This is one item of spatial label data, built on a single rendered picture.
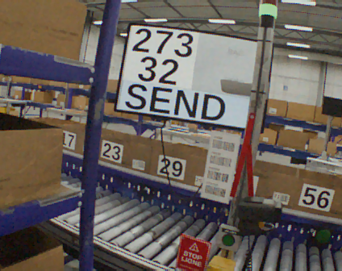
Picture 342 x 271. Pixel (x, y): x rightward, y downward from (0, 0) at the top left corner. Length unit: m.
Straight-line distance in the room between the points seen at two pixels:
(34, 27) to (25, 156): 0.18
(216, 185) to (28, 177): 0.53
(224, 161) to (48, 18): 0.58
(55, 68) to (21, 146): 0.12
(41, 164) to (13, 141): 0.07
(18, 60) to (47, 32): 0.08
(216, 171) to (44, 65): 0.56
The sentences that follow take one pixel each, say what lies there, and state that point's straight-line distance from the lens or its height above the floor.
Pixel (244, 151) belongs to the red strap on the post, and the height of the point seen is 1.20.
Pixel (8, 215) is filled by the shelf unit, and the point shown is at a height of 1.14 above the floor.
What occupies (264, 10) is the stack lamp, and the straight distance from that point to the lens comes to 0.81.
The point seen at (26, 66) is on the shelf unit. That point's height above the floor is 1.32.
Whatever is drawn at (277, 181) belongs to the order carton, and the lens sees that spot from 1.38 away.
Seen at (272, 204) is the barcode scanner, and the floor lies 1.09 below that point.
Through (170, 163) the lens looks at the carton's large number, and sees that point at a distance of 1.50.
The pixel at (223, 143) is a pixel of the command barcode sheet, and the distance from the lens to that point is 0.77.
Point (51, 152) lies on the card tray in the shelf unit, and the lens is 0.45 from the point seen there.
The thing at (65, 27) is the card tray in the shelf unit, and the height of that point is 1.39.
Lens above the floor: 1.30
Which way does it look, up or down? 6 degrees down
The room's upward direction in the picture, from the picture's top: 8 degrees clockwise
